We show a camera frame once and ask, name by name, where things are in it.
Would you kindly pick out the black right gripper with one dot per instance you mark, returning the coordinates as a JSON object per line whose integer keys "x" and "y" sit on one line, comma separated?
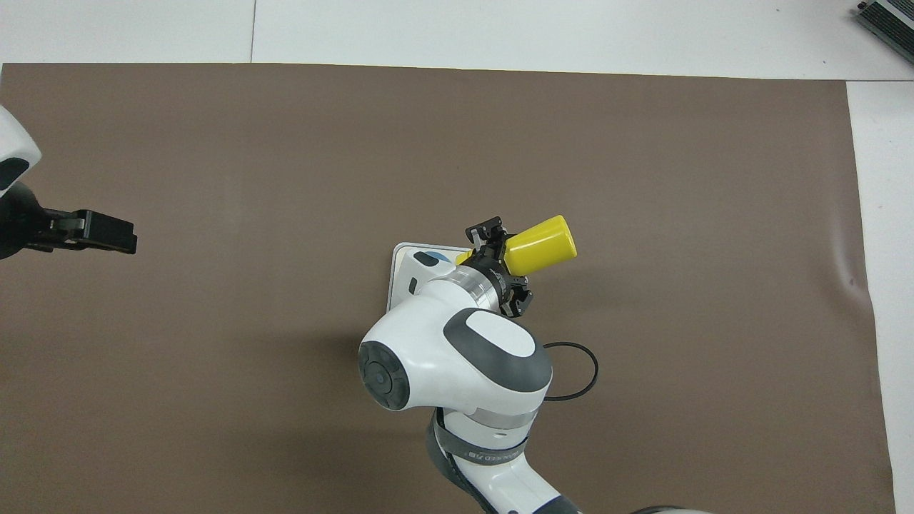
{"x": 500, "y": 260}

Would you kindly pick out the silver digital kitchen scale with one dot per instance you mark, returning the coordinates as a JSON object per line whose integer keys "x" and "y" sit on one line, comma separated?
{"x": 398, "y": 264}

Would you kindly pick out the brown paper table mat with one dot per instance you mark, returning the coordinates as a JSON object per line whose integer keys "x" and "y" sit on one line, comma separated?
{"x": 214, "y": 392}

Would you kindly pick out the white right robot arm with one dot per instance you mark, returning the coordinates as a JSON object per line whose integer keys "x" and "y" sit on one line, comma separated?
{"x": 428, "y": 328}

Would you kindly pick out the light blue plastic cup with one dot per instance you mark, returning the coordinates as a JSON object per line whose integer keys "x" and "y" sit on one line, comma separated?
{"x": 445, "y": 255}

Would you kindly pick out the yellow squeeze bottle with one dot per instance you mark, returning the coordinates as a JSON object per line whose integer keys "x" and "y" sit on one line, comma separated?
{"x": 543, "y": 246}

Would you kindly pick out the grey ribbed metal device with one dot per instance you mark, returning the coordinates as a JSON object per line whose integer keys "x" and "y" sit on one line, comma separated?
{"x": 892, "y": 21}

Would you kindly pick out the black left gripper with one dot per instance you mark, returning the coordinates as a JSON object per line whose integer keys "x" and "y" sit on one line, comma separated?
{"x": 21, "y": 221}

